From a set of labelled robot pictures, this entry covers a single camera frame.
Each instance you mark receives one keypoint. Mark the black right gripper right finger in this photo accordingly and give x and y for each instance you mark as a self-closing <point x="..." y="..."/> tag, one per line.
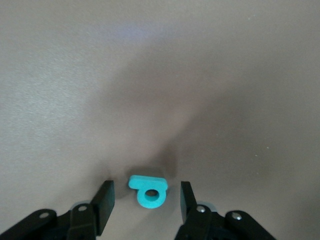
<point x="190" y="207"/>

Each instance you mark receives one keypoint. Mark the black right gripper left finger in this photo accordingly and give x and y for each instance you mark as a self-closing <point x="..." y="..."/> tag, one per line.
<point x="102" y="205"/>

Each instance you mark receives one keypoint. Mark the teal foam letter p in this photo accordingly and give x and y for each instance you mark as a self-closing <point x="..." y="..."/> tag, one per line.
<point x="140" y="183"/>

